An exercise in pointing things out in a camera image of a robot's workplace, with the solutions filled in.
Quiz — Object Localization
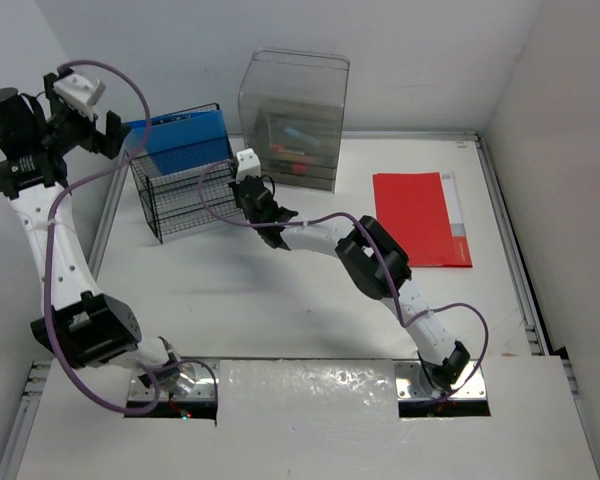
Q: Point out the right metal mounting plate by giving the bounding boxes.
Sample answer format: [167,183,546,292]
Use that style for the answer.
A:
[394,360,488,402]

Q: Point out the clear plastic drawer organizer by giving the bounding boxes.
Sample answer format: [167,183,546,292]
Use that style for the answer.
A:
[238,48,350,192]

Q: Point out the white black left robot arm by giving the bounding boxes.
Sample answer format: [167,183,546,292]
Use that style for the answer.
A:
[0,68,178,387]

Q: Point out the orange black highlighter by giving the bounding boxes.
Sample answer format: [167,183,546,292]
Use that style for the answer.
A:
[271,144,306,155]

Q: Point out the blue glue stick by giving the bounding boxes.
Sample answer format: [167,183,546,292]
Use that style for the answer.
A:
[284,127,320,147]

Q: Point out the black wire mesh shelf rack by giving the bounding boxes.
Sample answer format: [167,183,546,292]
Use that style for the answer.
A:
[127,103,239,241]

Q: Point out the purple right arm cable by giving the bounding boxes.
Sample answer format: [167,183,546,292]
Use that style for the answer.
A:
[197,158,491,401]

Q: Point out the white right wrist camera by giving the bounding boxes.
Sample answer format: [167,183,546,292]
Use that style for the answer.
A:
[235,148,261,183]

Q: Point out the red folder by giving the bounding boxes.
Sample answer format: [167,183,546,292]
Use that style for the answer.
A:
[373,172,473,268]

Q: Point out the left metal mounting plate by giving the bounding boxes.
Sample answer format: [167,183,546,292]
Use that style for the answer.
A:
[127,359,220,402]

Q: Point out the blue folder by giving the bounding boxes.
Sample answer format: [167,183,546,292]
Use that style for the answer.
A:
[133,104,232,178]

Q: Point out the pink black highlighter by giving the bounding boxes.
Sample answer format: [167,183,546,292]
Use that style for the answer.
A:
[270,161,310,175]

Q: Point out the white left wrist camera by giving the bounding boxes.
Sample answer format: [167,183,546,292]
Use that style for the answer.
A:
[52,72,106,121]

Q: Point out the metal mounting plate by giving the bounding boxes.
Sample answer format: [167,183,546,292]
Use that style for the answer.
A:
[394,360,488,402]
[127,359,220,402]

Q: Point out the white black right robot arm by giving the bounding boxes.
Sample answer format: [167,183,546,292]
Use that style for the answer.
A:
[230,176,470,393]

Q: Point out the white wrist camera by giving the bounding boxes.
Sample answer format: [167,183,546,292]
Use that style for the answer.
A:
[52,72,106,121]
[235,148,261,183]

